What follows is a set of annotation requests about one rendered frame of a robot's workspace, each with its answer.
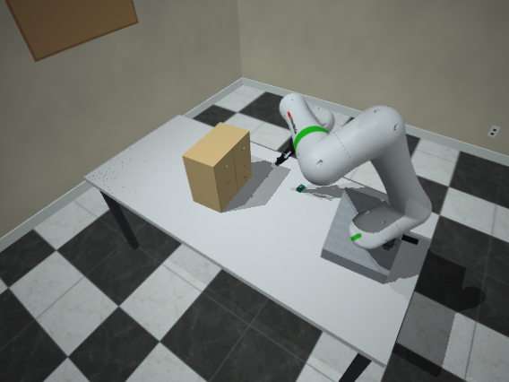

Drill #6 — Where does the brown chest of drawers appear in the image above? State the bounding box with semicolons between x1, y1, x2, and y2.
182;122;250;213

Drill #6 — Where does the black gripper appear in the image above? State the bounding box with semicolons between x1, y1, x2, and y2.
271;137;295;169

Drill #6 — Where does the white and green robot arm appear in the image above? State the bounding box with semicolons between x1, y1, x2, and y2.
280;93;432;251

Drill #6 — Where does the tan wooden drawer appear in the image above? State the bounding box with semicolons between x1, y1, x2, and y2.
235;149;251;178
217;166;236;197
237;164;252;192
214;150;234;182
220;181;237;211
233;133;250;163

